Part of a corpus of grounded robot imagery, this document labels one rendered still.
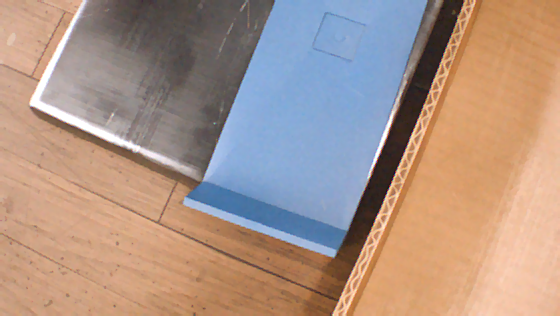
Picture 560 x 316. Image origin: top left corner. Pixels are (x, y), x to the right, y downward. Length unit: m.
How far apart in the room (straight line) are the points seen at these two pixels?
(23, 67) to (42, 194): 0.07
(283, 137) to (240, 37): 0.06
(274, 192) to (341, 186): 0.03
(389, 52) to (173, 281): 0.15
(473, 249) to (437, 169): 0.04
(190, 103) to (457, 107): 0.13
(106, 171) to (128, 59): 0.06
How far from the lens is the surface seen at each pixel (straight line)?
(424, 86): 0.59
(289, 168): 0.55
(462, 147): 0.58
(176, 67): 0.57
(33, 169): 0.59
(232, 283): 0.56
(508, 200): 0.57
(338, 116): 0.56
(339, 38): 0.57
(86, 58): 0.58
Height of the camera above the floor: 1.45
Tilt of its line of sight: 74 degrees down
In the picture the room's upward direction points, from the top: 9 degrees counter-clockwise
